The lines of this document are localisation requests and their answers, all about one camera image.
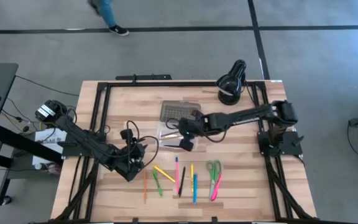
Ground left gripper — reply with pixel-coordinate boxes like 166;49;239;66
120;138;149;172

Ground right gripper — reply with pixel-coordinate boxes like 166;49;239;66
177;115;205;152

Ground clear plastic box base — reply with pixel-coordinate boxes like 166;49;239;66
156;121;200;152

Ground yellow pen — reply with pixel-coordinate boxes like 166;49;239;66
152;164;177;184

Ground pink pen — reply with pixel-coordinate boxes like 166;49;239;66
175;156;180;195

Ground orange pencil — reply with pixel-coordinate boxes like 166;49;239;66
143;169;148;205

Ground green pen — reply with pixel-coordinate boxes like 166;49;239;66
152;167;163;197

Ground grey studded box lid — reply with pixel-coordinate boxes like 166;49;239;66
159;100;201;123

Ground black marker pen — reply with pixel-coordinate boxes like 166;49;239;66
178;166;186;198

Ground blue pen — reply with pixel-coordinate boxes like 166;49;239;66
192;173;198;205

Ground green handled scissors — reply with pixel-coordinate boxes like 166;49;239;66
205;159;223;202

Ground pink highlighter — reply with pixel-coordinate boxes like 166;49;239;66
210;173;223;202

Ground black desk lamp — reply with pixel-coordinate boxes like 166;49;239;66
215;58;248;106

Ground black flat bar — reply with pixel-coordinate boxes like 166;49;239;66
115;73;173;81

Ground person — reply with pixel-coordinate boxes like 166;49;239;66
87;0;130;37

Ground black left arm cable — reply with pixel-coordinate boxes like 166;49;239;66
125;119;160;169

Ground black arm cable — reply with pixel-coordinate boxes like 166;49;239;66
125;119;160;169
165;117;229;144

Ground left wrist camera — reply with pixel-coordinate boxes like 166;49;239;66
119;128;134;141

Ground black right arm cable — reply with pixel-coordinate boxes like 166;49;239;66
165;117;229;144

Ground black aluminium frame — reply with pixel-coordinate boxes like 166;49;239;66
51;80;318;224

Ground black floor cable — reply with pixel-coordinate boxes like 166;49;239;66
1;74;80;131

